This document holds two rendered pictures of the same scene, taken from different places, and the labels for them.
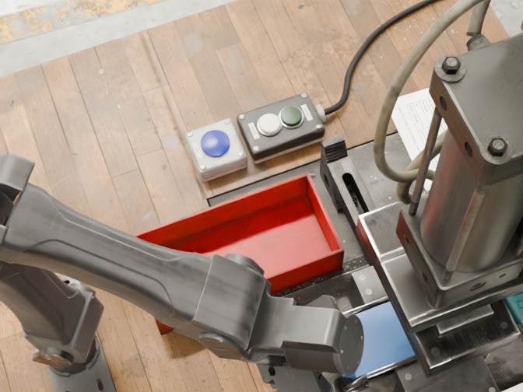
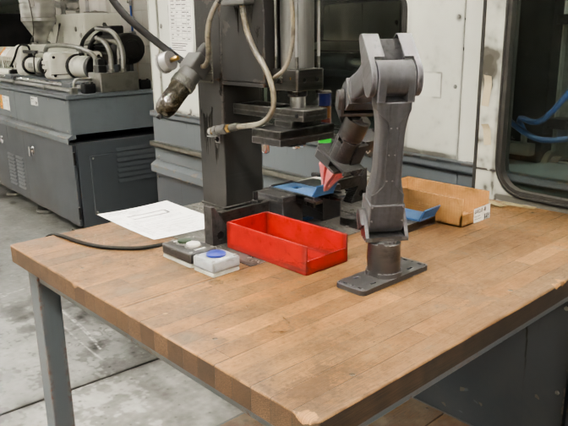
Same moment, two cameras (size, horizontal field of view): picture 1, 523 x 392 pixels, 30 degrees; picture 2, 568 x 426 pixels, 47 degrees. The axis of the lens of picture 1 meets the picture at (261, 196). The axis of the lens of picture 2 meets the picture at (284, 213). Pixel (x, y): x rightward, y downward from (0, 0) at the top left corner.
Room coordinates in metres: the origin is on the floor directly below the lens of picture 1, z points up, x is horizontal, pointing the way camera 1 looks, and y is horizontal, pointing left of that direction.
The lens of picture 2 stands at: (1.04, 1.24, 1.36)
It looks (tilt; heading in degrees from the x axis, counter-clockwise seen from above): 16 degrees down; 245
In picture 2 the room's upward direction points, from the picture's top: 1 degrees counter-clockwise
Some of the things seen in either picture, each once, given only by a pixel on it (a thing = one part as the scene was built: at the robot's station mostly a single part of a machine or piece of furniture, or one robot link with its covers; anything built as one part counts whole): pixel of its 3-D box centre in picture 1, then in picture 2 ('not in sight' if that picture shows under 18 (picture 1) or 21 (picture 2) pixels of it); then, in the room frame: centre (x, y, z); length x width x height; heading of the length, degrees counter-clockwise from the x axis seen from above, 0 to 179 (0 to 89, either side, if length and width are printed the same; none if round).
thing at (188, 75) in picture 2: not in sight; (186, 79); (0.56, -0.41, 1.25); 0.19 x 0.07 x 0.19; 18
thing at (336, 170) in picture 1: (360, 216); (243, 215); (0.52, -0.13, 0.95); 0.15 x 0.03 x 0.10; 18
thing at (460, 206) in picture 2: not in sight; (433, 201); (0.01, -0.08, 0.93); 0.25 x 0.13 x 0.08; 108
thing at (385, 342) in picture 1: (391, 328); (304, 184); (0.35, -0.14, 1.00); 0.15 x 0.07 x 0.03; 108
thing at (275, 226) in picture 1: (235, 253); (285, 240); (0.49, 0.04, 0.93); 0.25 x 0.12 x 0.06; 108
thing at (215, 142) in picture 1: (215, 145); (215, 256); (0.65, 0.06, 0.93); 0.04 x 0.04 x 0.02
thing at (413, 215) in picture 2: not in sight; (405, 208); (0.12, -0.05, 0.93); 0.15 x 0.07 x 0.03; 112
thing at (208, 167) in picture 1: (216, 154); (216, 268); (0.65, 0.06, 0.90); 0.07 x 0.07 x 0.06; 18
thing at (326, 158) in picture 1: (339, 174); (219, 223); (0.59, -0.10, 0.95); 0.06 x 0.03 x 0.09; 18
